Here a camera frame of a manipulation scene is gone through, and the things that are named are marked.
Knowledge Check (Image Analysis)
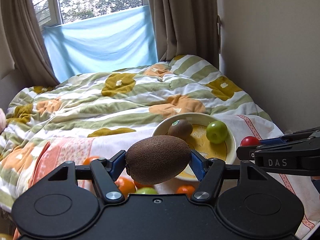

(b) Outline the red cherry tomato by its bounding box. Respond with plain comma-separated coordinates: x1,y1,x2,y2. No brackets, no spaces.
133,180,154,189
240,136,261,147

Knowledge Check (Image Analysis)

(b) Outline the green apple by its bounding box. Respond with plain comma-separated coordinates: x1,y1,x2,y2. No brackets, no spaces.
206,121,228,144
135,187,158,194

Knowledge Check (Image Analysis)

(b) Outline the brown kiwi plain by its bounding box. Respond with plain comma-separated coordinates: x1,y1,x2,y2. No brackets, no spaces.
125,135,191,185

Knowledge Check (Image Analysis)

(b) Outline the brown kiwi with sticker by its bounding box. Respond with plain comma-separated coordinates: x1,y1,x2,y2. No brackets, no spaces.
168,119,193,140

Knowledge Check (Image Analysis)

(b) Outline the large orange mandarin left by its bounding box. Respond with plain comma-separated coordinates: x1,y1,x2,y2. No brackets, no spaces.
82,156,100,165

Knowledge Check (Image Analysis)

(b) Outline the large orange mandarin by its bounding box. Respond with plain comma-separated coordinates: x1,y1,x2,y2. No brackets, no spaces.
82,156,100,165
115,176,136,198

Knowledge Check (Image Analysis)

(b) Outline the large orange mandarin centre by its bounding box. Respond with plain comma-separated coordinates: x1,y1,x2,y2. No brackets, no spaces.
115,176,136,198

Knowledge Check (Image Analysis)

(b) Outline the small mandarin near bowl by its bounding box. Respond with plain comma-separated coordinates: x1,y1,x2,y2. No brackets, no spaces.
176,185,195,198

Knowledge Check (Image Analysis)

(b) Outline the green striped floral duvet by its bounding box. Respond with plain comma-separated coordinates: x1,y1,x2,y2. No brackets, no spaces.
1,55,281,211

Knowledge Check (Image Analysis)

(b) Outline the pink pillow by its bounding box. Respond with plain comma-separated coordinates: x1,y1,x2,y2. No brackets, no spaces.
0,108,7,133

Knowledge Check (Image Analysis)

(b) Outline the light blue window cloth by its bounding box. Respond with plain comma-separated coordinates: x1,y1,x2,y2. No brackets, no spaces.
43,5,158,82

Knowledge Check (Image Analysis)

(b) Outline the brown curtain left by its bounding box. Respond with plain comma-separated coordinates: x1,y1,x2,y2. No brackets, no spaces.
1,0,59,87

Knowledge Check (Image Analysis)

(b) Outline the brown curtain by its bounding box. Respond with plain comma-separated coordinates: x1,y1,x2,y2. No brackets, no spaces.
148,0,219,67
1,0,59,87

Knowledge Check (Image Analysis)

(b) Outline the brown curtain right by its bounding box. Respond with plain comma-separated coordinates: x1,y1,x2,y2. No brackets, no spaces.
148,0,219,67

